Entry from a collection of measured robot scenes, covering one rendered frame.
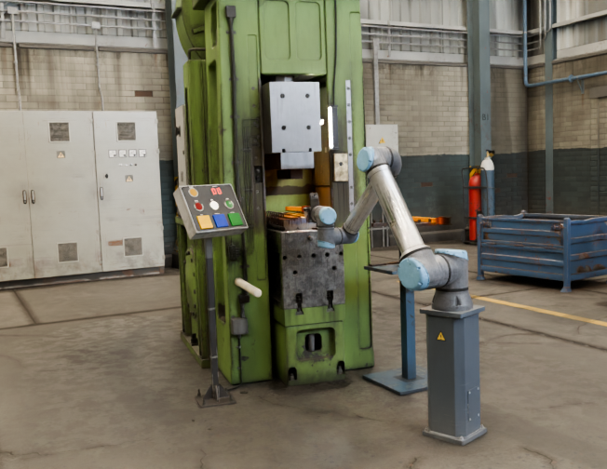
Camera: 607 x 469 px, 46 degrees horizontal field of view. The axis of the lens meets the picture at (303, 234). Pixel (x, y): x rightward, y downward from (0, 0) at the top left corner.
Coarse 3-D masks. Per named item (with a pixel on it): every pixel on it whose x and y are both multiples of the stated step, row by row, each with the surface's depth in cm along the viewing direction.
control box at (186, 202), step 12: (180, 192) 370; (204, 192) 379; (216, 192) 383; (228, 192) 389; (180, 204) 371; (192, 204) 370; (204, 204) 375; (192, 216) 366; (240, 216) 386; (192, 228) 365; (216, 228) 371; (228, 228) 376; (240, 228) 382
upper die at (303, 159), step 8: (304, 152) 408; (312, 152) 410; (264, 160) 437; (272, 160) 421; (280, 160) 404; (288, 160) 405; (296, 160) 407; (304, 160) 408; (312, 160) 410; (264, 168) 438; (272, 168) 422; (280, 168) 405; (288, 168) 406; (296, 168) 418
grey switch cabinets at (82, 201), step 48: (0, 144) 820; (48, 144) 844; (96, 144) 870; (144, 144) 897; (0, 192) 823; (48, 192) 847; (96, 192) 874; (144, 192) 901; (0, 240) 827; (48, 240) 850; (96, 240) 877; (144, 240) 905; (0, 288) 835
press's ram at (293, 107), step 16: (272, 96) 400; (288, 96) 403; (304, 96) 406; (272, 112) 400; (288, 112) 403; (304, 112) 406; (272, 128) 401; (288, 128) 404; (304, 128) 407; (272, 144) 402; (288, 144) 405; (304, 144) 408; (320, 144) 411
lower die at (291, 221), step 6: (282, 216) 424; (288, 216) 421; (294, 216) 418; (300, 216) 410; (306, 216) 411; (282, 222) 409; (288, 222) 408; (294, 222) 409; (300, 222) 410; (306, 222) 412; (312, 222) 413; (288, 228) 408; (294, 228) 410; (300, 228) 411; (306, 228) 412
